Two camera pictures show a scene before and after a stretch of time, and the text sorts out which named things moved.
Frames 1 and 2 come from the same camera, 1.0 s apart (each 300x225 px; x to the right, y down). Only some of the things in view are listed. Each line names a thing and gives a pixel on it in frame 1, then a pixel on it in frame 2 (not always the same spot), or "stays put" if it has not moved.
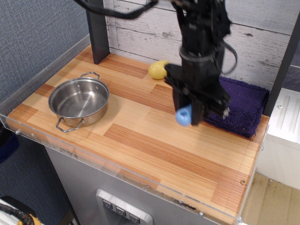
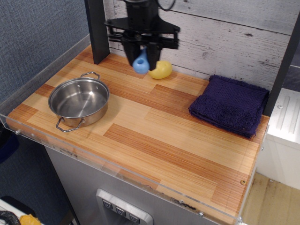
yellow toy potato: x=157 y=70 stays put
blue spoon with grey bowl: x=183 y=116 → x=141 y=64
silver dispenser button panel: x=111 y=210 stays put
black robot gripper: x=197 y=82 → x=143 y=23
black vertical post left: x=98 y=32 stays put
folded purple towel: x=246 y=105 stays put
